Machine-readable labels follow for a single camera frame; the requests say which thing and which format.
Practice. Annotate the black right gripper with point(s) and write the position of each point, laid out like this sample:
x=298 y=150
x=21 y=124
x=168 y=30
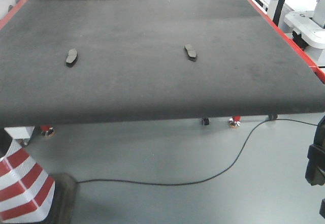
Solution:
x=315 y=167

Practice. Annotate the grey brake pad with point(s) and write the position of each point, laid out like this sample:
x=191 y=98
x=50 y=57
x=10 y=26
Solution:
x=190 y=52
x=72 y=57

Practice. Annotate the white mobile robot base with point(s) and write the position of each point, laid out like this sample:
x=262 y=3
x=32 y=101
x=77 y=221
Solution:
x=307 y=26

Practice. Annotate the black conveyor belt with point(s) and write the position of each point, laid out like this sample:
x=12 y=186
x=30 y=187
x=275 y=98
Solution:
x=132 y=64

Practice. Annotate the right red white traffic cone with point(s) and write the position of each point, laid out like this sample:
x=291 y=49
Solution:
x=28 y=193

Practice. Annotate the white cabinet on casters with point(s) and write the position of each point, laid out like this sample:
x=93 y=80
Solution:
x=21 y=134

